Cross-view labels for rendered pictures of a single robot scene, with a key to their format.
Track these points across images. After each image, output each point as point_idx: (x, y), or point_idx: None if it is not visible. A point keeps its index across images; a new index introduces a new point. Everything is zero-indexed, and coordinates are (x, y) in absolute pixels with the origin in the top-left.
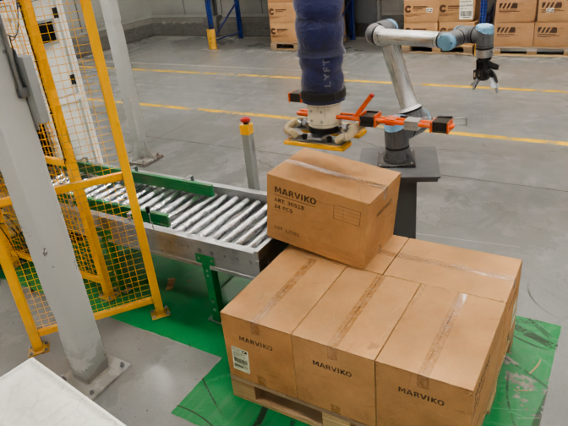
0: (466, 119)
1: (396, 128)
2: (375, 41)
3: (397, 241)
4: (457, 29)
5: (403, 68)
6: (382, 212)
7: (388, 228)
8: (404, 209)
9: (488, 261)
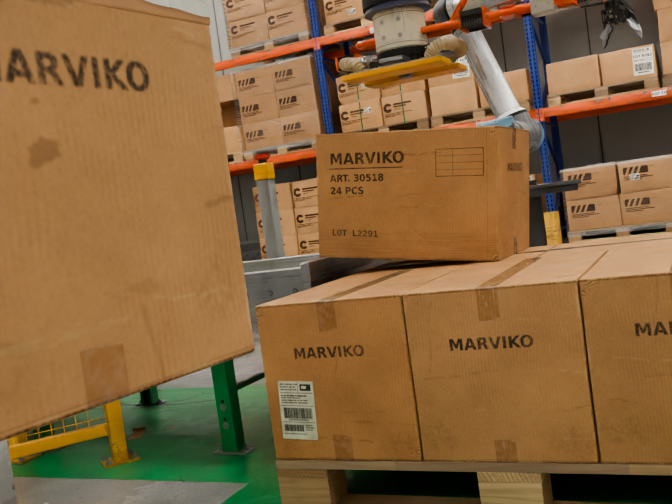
0: None
1: (499, 125)
2: (450, 13)
3: (540, 247)
4: None
5: (493, 58)
6: (513, 172)
7: (522, 222)
8: None
9: None
